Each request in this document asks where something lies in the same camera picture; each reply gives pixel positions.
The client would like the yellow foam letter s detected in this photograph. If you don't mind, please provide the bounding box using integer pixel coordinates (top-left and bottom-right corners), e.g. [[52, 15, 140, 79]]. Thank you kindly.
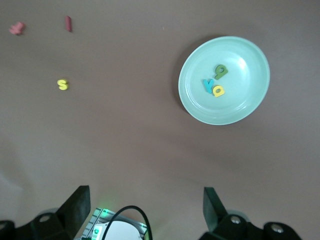
[[56, 79, 69, 91]]

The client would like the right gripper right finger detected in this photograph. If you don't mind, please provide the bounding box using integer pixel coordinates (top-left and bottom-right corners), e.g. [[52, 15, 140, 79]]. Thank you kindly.
[[201, 186, 305, 240]]

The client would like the dark red foam letter t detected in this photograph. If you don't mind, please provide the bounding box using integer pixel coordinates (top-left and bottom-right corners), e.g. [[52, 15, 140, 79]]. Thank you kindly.
[[64, 15, 73, 33]]

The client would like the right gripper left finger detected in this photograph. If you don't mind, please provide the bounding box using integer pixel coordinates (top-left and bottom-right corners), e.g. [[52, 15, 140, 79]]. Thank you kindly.
[[0, 185, 91, 240]]

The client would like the green foam letter b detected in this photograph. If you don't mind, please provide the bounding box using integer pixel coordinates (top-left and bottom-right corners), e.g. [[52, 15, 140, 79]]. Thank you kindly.
[[213, 64, 230, 81]]

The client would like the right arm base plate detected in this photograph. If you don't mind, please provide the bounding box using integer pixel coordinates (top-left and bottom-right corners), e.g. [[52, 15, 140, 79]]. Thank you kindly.
[[74, 206, 149, 240]]

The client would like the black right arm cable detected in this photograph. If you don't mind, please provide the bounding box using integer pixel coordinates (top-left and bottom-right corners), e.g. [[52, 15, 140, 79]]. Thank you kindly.
[[101, 205, 153, 240]]

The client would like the green plate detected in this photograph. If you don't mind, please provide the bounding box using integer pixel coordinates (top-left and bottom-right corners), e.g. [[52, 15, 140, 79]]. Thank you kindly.
[[177, 36, 271, 126]]

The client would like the yellow foam letter d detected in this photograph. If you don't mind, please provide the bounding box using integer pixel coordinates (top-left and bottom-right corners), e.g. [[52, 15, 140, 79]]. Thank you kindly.
[[212, 84, 226, 98]]

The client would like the pink foam letter f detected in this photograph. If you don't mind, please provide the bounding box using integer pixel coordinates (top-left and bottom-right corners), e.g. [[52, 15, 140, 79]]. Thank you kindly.
[[8, 21, 27, 36]]

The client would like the teal foam letter y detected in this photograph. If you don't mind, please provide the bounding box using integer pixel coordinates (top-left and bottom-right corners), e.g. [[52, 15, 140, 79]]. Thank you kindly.
[[201, 78, 216, 95]]

